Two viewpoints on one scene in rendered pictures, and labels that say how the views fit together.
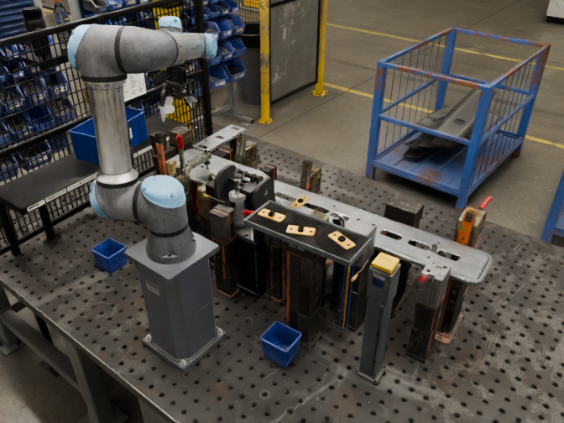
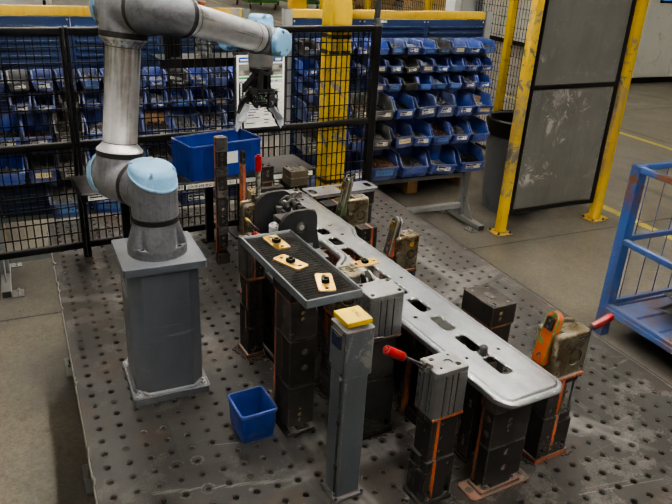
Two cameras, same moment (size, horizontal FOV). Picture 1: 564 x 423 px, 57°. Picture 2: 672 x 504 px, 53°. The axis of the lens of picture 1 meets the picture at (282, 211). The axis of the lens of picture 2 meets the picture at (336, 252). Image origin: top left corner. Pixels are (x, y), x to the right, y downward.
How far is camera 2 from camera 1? 81 cm
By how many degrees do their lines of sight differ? 24
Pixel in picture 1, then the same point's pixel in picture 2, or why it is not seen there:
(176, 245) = (150, 239)
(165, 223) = (141, 208)
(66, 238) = not seen: hidden behind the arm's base
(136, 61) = (138, 16)
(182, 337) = (143, 361)
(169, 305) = (131, 311)
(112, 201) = (101, 172)
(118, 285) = not seen: hidden behind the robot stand
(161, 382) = (107, 406)
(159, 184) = (149, 164)
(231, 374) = (180, 427)
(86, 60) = (100, 12)
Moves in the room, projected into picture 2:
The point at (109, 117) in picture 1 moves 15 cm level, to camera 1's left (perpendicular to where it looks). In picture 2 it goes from (114, 77) to (68, 69)
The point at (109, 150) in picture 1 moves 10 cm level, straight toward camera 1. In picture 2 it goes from (109, 114) to (91, 124)
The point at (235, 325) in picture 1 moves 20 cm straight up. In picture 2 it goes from (229, 384) to (228, 322)
